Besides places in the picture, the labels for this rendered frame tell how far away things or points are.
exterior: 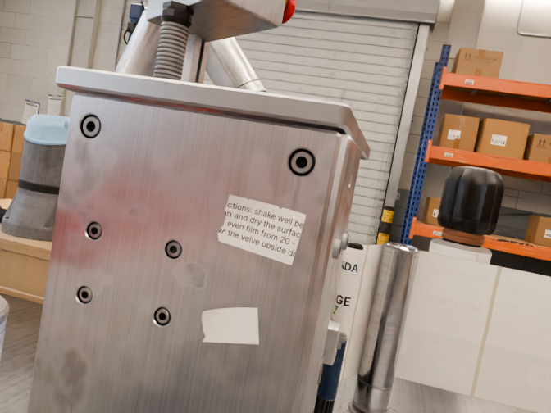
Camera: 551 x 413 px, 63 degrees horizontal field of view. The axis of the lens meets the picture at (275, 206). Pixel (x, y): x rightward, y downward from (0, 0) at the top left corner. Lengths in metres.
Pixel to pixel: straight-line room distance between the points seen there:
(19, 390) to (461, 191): 0.60
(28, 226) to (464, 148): 3.92
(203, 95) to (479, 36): 5.17
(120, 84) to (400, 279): 0.37
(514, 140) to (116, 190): 4.35
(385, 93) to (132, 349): 4.91
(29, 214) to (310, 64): 4.48
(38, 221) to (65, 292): 0.73
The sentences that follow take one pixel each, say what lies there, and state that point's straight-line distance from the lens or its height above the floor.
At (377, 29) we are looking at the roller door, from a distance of 5.22.
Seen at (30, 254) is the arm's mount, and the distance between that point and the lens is 0.88.
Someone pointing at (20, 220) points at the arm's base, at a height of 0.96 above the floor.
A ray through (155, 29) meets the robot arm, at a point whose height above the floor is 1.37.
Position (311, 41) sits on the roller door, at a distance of 5.24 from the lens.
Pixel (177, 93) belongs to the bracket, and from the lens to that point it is 0.16.
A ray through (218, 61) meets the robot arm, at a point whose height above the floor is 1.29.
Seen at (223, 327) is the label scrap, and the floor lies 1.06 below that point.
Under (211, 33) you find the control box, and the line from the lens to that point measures 0.63.
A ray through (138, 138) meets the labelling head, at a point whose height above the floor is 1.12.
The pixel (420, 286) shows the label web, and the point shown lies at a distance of 0.52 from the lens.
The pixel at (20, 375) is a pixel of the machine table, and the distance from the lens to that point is 0.64.
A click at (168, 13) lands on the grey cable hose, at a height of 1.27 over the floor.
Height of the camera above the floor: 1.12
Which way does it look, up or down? 4 degrees down
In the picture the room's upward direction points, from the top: 10 degrees clockwise
